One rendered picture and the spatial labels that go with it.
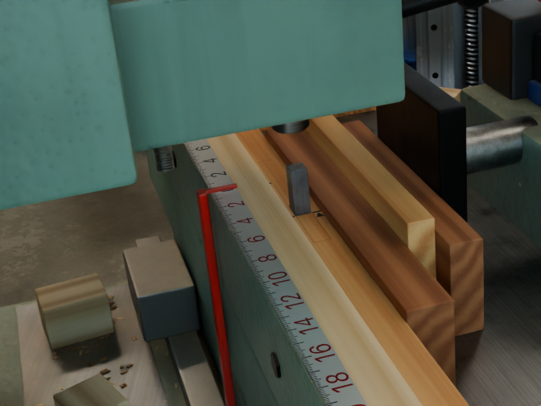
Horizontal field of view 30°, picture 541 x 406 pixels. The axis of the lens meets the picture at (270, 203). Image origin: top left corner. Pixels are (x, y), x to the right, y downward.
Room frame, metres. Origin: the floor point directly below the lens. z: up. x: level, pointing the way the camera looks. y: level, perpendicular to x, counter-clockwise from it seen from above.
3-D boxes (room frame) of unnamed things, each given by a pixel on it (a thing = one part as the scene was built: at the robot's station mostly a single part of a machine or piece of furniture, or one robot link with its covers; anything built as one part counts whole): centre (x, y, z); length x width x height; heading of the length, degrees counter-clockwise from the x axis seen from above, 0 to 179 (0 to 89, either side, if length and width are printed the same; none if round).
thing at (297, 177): (0.47, -0.02, 0.94); 0.01 x 0.01 x 0.05; 13
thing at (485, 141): (0.50, -0.11, 0.95); 0.09 x 0.07 x 0.09; 13
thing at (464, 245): (0.48, -0.07, 0.93); 0.17 x 0.02 x 0.05; 13
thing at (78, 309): (0.60, 0.14, 0.82); 0.04 x 0.03 x 0.03; 109
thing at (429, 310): (0.47, -0.04, 0.92); 0.23 x 0.02 x 0.04; 13
